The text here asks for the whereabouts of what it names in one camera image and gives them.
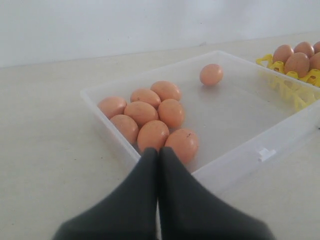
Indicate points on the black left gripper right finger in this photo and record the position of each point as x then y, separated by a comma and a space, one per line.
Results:
188, 211

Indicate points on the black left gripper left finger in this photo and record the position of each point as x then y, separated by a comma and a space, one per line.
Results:
128, 213

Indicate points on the brown egg packed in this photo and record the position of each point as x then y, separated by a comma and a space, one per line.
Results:
298, 63
316, 47
314, 62
282, 53
306, 48

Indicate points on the brown egg bin front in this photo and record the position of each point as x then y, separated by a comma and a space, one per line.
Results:
184, 143

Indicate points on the brown egg bin left-front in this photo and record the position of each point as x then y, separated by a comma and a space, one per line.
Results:
152, 135

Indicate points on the brown egg bin far-left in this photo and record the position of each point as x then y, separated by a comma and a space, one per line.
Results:
126, 126

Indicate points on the brown egg bin centre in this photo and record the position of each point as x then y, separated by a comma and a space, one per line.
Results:
171, 112

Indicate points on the brown egg bin inner-left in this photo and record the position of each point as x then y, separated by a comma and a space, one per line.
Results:
141, 112

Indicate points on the brown egg bin back-left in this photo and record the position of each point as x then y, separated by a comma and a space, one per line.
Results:
112, 106

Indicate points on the clear plastic bin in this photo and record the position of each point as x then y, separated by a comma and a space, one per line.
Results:
241, 122

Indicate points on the brown egg bin back-centre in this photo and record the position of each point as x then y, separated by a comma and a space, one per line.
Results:
145, 95

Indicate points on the brown egg bin back-middle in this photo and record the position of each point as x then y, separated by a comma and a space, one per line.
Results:
166, 90

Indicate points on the brown egg bin back-right corner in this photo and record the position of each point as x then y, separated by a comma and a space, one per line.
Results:
211, 74

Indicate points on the yellow plastic egg tray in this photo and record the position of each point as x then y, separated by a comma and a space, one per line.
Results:
300, 92

